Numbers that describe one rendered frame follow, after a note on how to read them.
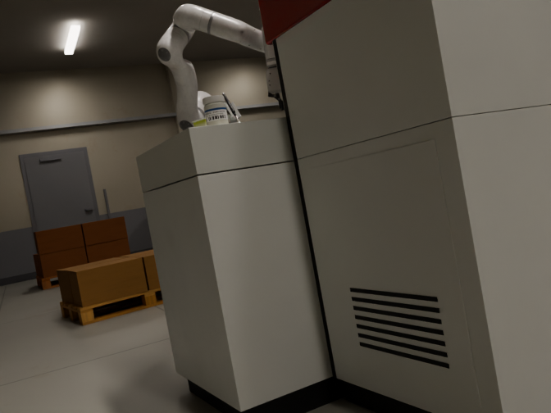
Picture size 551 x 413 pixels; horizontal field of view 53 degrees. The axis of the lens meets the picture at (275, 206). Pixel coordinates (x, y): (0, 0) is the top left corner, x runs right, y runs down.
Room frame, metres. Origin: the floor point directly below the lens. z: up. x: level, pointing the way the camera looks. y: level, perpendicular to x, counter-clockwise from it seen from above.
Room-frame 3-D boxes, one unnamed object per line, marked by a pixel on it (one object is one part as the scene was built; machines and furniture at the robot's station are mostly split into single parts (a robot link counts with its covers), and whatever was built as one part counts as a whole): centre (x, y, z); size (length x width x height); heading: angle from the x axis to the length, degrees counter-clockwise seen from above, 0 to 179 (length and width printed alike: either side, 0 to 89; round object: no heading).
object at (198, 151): (2.04, 0.21, 0.89); 0.62 x 0.35 x 0.14; 29
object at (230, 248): (2.20, -0.05, 0.41); 0.96 x 0.64 x 0.82; 119
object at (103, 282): (4.75, 1.32, 0.20); 1.17 x 0.84 x 0.41; 117
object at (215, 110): (1.79, 0.13, 1.01); 0.07 x 0.07 x 0.10
